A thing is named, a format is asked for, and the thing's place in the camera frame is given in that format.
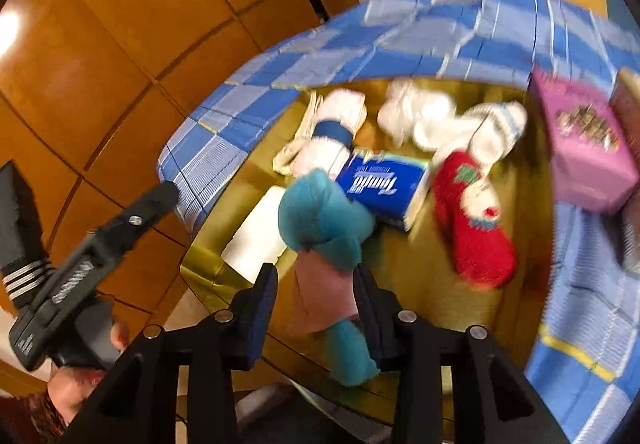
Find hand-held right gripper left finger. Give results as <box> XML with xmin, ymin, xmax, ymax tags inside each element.
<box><xmin>60</xmin><ymin>263</ymin><xmax>279</xmax><ymax>444</ymax></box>

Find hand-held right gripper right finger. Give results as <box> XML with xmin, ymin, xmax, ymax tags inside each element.
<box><xmin>352</xmin><ymin>264</ymin><xmax>571</xmax><ymax>444</ymax></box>

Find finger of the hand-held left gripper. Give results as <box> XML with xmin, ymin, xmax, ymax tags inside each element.
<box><xmin>85</xmin><ymin>180</ymin><xmax>180</xmax><ymax>265</ymax></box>

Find gold cardboard tray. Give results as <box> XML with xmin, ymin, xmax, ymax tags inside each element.
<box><xmin>179</xmin><ymin>77</ymin><xmax>558</xmax><ymax>395</ymax></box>

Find teal plush toy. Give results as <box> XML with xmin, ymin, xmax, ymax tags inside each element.
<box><xmin>277</xmin><ymin>167</ymin><xmax>381</xmax><ymax>387</ymax></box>

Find red christmas sock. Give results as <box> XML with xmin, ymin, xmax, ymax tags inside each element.
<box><xmin>431</xmin><ymin>150</ymin><xmax>518</xmax><ymax>290</ymax></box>

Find blue tissue pack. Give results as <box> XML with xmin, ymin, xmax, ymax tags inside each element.
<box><xmin>335</xmin><ymin>148</ymin><xmax>433</xmax><ymax>232</ymax></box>

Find white plush toy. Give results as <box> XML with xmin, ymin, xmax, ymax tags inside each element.
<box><xmin>377</xmin><ymin>79</ymin><xmax>456</xmax><ymax>150</ymax></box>

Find white blue-striped sock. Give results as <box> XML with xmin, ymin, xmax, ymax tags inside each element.
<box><xmin>430</xmin><ymin>100</ymin><xmax>528</xmax><ymax>175</ymax></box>

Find person's left forearm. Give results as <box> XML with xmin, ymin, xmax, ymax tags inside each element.
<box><xmin>27</xmin><ymin>364</ymin><xmax>108</xmax><ymax>444</ymax></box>

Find person's left hand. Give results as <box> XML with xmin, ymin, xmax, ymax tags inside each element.
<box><xmin>109</xmin><ymin>317</ymin><xmax>132</xmax><ymax>352</ymax></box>

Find black white-striped shoe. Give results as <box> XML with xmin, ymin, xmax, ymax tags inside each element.
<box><xmin>0</xmin><ymin>161</ymin><xmax>53</xmax><ymax>312</ymax></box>

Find cream rolled cloth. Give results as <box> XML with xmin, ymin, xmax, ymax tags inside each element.
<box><xmin>272</xmin><ymin>92</ymin><xmax>321</xmax><ymax>175</ymax></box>

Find pink rolled towel blue band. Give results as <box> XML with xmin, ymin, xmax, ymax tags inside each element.
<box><xmin>290</xmin><ymin>89</ymin><xmax>368</xmax><ymax>180</ymax></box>

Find pink box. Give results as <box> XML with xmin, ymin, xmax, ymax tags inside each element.
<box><xmin>529</xmin><ymin>66</ymin><xmax>633</xmax><ymax>216</ymax></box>

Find blue plaid bed sheet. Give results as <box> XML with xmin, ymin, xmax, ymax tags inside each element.
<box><xmin>156</xmin><ymin>0</ymin><xmax>640</xmax><ymax>444</ymax></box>

